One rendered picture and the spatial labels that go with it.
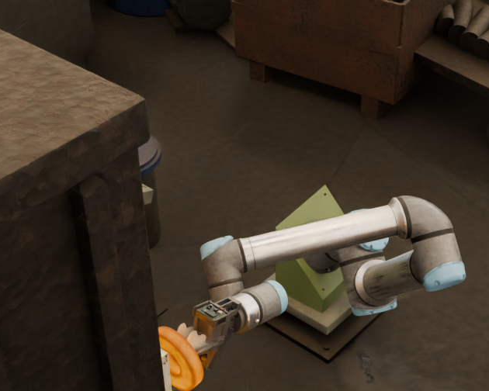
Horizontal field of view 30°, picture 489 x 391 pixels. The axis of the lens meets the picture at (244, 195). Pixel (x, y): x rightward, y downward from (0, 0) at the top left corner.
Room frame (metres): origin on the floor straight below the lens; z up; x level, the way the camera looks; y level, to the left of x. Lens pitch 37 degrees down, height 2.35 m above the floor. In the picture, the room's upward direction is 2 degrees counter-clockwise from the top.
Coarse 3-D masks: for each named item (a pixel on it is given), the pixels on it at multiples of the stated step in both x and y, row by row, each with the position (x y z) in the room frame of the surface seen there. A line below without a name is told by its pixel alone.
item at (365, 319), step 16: (272, 320) 2.35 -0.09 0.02; (288, 320) 2.34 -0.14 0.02; (352, 320) 2.33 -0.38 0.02; (368, 320) 2.33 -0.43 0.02; (288, 336) 2.27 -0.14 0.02; (304, 336) 2.26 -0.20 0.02; (320, 336) 2.26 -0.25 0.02; (336, 336) 2.26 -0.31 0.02; (352, 336) 2.26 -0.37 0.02; (320, 352) 2.18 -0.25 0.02; (336, 352) 2.18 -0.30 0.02
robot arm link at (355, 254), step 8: (376, 240) 2.27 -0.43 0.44; (384, 240) 2.29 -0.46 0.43; (344, 248) 2.27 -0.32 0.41; (352, 248) 2.26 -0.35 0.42; (360, 248) 2.25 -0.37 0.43; (368, 248) 2.24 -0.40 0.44; (376, 248) 2.25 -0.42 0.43; (336, 256) 2.31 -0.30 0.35; (344, 256) 2.26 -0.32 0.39; (352, 256) 2.24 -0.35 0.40; (360, 256) 2.24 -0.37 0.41; (368, 256) 2.24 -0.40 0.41; (376, 256) 2.25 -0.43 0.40; (344, 264) 2.25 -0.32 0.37
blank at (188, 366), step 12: (168, 336) 1.42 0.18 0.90; (180, 336) 1.42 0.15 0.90; (168, 348) 1.41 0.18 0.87; (180, 348) 1.39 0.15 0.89; (192, 348) 1.40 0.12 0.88; (168, 360) 1.44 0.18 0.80; (180, 360) 1.39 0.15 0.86; (192, 360) 1.38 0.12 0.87; (180, 372) 1.39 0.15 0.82; (192, 372) 1.36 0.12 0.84; (180, 384) 1.39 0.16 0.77; (192, 384) 1.37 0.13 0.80
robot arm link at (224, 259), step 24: (360, 216) 1.87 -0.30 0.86; (384, 216) 1.87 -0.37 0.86; (408, 216) 1.86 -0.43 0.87; (432, 216) 1.87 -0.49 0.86; (216, 240) 1.80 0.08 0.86; (240, 240) 1.81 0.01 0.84; (264, 240) 1.81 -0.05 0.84; (288, 240) 1.81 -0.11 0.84; (312, 240) 1.81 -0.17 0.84; (336, 240) 1.82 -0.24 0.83; (360, 240) 1.84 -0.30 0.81; (216, 264) 1.76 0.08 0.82; (240, 264) 1.76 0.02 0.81; (264, 264) 1.78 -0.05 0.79
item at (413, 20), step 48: (240, 0) 4.15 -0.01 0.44; (288, 0) 3.98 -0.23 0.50; (336, 0) 3.83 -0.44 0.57; (384, 0) 3.70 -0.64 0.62; (432, 0) 3.90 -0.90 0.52; (240, 48) 4.15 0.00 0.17; (288, 48) 3.98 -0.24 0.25; (336, 48) 3.83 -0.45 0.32; (384, 48) 3.68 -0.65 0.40; (384, 96) 3.67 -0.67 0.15
